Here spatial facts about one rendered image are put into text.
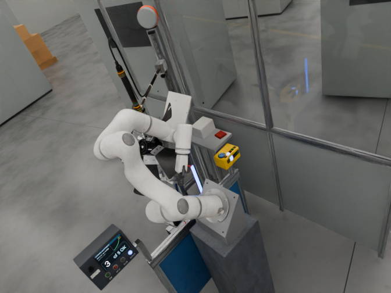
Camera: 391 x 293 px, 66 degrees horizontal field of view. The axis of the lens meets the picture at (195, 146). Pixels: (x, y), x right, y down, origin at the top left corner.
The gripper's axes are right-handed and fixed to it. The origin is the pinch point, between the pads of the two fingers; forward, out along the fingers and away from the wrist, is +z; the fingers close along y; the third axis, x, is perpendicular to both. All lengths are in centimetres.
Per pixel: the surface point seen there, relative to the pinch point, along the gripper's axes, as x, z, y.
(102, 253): -39, 36, 6
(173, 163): 2.3, -5.9, -35.6
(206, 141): 41, -20, -87
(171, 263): 5, 61, -32
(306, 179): 109, 3, -40
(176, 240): 6, 43, -26
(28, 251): -120, 121, -206
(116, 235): -32.7, 28.1, 2.8
